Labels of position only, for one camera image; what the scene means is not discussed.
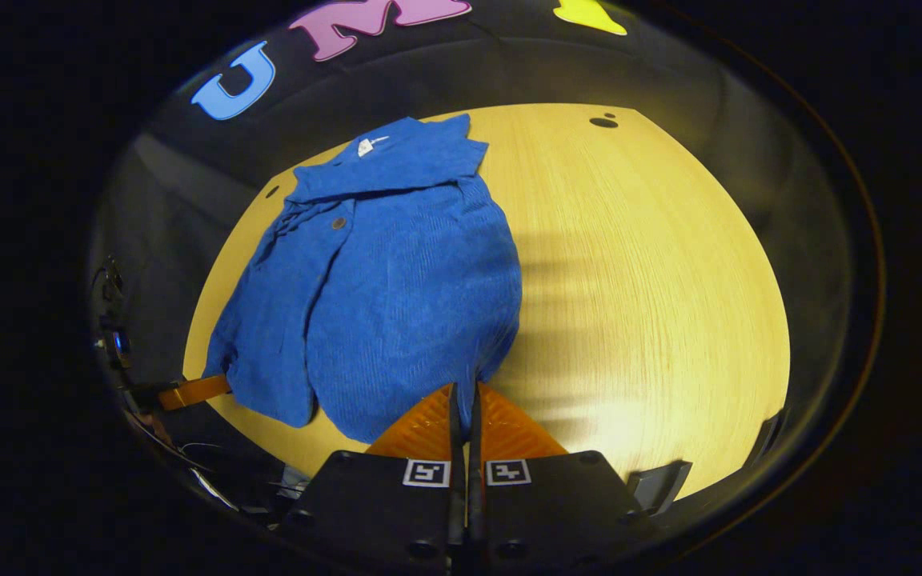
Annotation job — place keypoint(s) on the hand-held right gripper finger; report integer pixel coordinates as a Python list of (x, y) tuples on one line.
[(456, 436), (474, 436)]

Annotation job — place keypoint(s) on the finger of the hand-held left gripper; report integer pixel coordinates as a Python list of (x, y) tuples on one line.
[(193, 392)]

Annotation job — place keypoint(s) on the dark grey bracket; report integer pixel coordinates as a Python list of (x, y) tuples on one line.
[(657, 484), (767, 436)]

